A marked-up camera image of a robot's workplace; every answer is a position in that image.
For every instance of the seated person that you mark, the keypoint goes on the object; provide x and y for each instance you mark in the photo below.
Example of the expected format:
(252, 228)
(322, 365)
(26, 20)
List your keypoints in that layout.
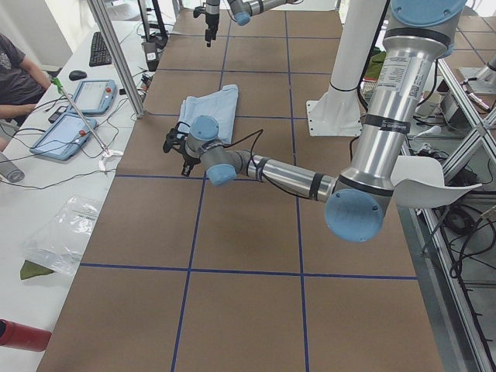
(23, 83)

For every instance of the lower teach pendant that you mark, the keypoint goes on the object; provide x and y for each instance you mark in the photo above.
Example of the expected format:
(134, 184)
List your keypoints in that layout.
(64, 137)

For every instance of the white plastic chair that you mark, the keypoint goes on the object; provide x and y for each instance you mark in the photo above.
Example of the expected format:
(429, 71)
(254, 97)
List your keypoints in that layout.
(419, 183)

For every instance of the red fire extinguisher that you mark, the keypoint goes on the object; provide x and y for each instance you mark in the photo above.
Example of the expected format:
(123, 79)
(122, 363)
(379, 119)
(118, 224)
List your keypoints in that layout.
(23, 337)

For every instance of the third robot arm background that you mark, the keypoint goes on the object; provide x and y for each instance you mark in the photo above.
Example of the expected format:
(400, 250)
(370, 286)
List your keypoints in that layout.
(480, 80)

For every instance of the green cloth piece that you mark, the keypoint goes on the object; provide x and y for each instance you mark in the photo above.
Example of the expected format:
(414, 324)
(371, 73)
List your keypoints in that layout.
(30, 269)

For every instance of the light blue button-up shirt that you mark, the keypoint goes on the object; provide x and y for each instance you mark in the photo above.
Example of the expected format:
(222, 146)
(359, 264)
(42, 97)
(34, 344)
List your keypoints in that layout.
(220, 105)

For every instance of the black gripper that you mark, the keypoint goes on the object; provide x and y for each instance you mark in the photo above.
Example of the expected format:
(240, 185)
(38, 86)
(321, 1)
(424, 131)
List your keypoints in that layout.
(211, 20)
(188, 160)

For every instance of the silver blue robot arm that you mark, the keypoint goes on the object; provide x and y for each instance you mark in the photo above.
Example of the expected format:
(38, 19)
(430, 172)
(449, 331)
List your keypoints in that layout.
(384, 59)
(241, 12)

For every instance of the aluminium frame post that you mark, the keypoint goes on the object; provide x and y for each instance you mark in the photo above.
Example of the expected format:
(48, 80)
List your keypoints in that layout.
(105, 25)

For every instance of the upper teach pendant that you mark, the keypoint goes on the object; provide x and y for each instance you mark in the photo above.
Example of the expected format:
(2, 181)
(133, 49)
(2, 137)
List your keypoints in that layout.
(94, 97)

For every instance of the metal rod with green tip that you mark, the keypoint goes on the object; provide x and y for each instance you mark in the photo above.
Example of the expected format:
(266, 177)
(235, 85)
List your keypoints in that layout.
(106, 152)

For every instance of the clear plastic bag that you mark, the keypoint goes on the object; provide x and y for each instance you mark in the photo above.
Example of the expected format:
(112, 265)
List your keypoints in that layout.
(61, 242)

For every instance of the black computer mouse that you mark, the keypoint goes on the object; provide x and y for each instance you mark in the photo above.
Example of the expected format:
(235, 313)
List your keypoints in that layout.
(77, 75)

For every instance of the black keyboard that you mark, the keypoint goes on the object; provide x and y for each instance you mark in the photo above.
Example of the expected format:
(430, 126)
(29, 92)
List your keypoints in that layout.
(99, 52)

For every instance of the teach pendant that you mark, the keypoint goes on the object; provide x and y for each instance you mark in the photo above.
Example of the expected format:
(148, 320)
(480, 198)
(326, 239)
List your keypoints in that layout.
(94, 97)
(64, 137)

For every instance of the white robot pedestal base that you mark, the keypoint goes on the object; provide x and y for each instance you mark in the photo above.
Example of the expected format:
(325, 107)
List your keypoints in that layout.
(337, 112)

